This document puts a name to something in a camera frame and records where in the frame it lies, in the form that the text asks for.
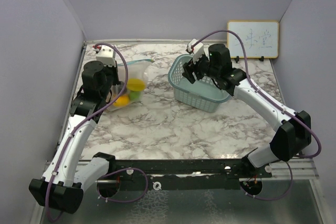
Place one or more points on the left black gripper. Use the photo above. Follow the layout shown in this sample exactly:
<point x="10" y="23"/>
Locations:
<point x="115" y="70"/>

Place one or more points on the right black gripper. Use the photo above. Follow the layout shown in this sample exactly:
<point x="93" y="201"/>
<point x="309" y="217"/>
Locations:
<point x="191" y="67"/>

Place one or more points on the teal plastic basket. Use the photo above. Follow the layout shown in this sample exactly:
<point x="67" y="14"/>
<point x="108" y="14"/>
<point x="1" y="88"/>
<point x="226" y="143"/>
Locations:
<point x="202" y="94"/>

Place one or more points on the large orange mango toy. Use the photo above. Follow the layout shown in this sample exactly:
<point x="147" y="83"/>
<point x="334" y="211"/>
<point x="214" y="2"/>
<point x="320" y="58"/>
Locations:
<point x="122" y="101"/>

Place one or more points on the blue zip clear bag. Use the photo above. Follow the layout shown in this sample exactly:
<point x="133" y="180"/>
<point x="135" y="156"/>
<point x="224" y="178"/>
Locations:
<point x="136" y="69"/>

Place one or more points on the yellow toy fruit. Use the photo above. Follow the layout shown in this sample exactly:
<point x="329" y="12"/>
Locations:
<point x="134" y="84"/>

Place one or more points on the green leafy toy vegetable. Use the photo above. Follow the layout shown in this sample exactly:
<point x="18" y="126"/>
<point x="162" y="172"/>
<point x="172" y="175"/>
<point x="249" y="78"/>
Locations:
<point x="135" y="95"/>

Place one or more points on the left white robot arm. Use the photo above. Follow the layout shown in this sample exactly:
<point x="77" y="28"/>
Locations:
<point x="61" y="187"/>

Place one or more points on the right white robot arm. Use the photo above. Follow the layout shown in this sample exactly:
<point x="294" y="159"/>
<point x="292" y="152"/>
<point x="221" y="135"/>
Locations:
<point x="291" y="128"/>

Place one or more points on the small whiteboard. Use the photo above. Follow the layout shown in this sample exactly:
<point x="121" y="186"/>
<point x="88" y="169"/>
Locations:
<point x="260" y="37"/>

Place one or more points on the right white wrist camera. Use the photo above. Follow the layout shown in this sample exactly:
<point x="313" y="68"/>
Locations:
<point x="195" y="49"/>

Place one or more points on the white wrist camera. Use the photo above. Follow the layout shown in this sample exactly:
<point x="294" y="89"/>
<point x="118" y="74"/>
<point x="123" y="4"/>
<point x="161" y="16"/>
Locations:
<point x="106" y="55"/>
<point x="195" y="49"/>

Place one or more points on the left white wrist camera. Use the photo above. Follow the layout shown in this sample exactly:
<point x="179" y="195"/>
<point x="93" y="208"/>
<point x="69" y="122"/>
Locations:
<point x="106" y="55"/>

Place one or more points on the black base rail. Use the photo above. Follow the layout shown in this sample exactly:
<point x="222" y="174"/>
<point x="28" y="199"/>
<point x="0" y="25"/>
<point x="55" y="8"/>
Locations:
<point x="182" y="174"/>

